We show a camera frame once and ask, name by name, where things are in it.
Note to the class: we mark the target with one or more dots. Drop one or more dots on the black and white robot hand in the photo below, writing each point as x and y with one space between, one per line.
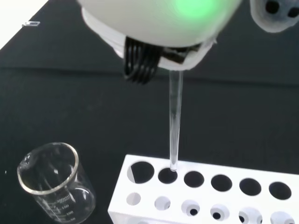
151 21

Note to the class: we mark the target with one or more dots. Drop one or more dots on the white test tube rack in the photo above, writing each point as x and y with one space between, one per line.
210 203

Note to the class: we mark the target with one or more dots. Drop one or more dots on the black bench cloth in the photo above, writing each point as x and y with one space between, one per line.
70 105

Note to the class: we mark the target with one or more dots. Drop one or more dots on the small clear clip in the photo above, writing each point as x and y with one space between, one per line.
31 23

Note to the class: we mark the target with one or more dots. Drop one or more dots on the clear glass beaker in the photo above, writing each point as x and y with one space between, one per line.
56 186

